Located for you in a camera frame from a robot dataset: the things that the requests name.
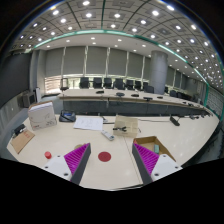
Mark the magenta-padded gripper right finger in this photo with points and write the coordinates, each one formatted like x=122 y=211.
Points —
x=146 y=160

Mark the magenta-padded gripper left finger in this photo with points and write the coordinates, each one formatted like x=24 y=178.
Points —
x=77 y=160

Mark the clear red-capped water bottle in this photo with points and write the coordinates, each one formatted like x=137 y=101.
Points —
x=48 y=155

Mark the open brown cardboard box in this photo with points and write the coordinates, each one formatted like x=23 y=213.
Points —
x=148 y=141

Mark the flat round red coaster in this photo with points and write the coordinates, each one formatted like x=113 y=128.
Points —
x=104 y=156

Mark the white printed paper sheet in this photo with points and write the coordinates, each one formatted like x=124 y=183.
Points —
x=88 y=123

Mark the white remote control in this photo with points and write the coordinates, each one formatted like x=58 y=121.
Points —
x=107 y=135

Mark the black binder clip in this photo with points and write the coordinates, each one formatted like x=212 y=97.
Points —
x=120 y=128

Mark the black desk telephone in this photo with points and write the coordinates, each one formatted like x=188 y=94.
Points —
x=67 y=116

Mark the black desk microphone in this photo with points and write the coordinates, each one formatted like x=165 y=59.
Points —
x=174 y=121

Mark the white cardboard box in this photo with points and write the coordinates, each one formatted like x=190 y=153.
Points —
x=41 y=116

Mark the flat brown cardboard sheet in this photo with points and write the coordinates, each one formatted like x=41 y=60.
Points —
x=22 y=140

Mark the small black desk device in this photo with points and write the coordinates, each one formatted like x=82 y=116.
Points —
x=18 y=129

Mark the dark grey cabinet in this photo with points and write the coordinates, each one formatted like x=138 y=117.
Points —
x=26 y=99

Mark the row of black office chairs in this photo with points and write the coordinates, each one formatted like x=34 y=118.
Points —
x=97 y=82

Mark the round ceiling lights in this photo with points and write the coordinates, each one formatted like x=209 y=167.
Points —
x=88 y=15

